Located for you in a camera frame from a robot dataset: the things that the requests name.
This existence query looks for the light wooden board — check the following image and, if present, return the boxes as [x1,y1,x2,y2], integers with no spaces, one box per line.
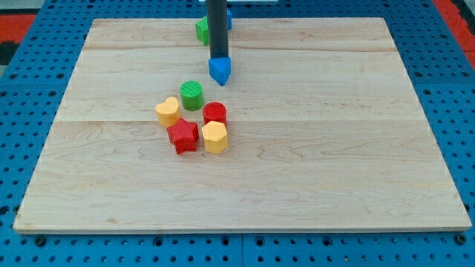
[13,18,472,234]

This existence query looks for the yellow hexagon block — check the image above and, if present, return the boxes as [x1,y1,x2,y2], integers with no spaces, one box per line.
[202,121,228,154]

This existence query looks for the yellow heart block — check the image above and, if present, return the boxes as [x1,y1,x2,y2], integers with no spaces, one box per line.
[155,96,181,127]

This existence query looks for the red star block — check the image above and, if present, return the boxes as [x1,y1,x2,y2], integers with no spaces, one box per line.
[167,118,199,154]

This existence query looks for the green star block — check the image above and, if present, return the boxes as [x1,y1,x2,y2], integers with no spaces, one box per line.
[195,16,209,46]

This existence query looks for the blue cube block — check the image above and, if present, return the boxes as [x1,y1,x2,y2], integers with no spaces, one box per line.
[226,9,232,30]

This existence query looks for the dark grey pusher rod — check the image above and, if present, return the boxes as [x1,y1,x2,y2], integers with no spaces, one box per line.
[206,0,229,58]

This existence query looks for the blue triangle block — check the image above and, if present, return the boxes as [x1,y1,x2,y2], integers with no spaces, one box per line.
[209,56,232,86]

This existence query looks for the green cylinder block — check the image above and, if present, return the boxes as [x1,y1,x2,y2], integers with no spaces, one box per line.
[180,81,204,111]

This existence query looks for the red cylinder block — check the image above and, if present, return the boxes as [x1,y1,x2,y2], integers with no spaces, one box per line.
[202,102,227,126]

